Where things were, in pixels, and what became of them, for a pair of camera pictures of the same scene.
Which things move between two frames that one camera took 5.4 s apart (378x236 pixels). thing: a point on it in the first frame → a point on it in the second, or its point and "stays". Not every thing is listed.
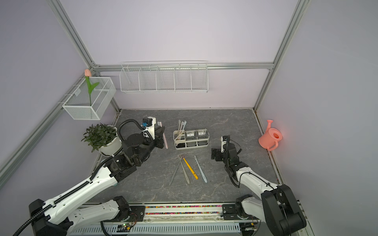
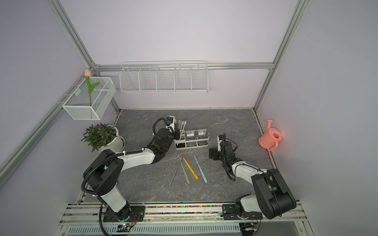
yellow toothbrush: x=194 y=174 stays
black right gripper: x=214 y=150 stays
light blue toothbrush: x=185 y=123 stays
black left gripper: x=158 y=136 → x=177 y=135
